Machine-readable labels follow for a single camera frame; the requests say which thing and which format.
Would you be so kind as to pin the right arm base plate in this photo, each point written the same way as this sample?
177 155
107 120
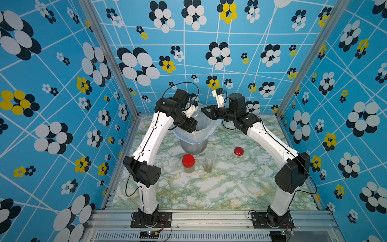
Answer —
271 220

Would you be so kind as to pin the right circuit board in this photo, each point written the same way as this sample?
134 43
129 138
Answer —
281 236

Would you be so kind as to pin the circuit board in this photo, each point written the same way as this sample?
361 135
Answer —
149 236
281 236

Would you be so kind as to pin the left aluminium corner post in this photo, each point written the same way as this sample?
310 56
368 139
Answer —
90 13

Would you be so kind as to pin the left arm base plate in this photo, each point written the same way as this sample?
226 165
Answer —
157 220

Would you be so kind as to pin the aluminium front rail frame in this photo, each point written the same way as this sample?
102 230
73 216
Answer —
211 226

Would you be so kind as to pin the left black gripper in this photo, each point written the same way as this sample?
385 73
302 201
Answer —
189 124

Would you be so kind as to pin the lidless clear jar beans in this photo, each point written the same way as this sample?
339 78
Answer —
209 160

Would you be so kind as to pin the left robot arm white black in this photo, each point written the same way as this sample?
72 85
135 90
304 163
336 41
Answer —
141 164

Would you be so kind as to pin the left circuit board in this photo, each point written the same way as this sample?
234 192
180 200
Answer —
149 236

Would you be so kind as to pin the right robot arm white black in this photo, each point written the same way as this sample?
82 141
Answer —
293 165

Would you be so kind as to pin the white plastic bin liner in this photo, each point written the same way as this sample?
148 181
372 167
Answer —
204 130

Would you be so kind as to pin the aluminium corner post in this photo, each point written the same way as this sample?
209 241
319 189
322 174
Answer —
90 13
321 39

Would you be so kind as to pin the right aluminium corner post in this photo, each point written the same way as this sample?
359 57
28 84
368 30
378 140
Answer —
321 39

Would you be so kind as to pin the red lid jar left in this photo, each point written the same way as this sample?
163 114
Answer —
188 163

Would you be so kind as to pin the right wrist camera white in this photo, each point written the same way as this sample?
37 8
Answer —
220 97

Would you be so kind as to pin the red jar lid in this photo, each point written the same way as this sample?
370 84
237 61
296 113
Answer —
239 151

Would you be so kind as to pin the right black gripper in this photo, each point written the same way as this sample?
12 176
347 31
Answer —
212 112

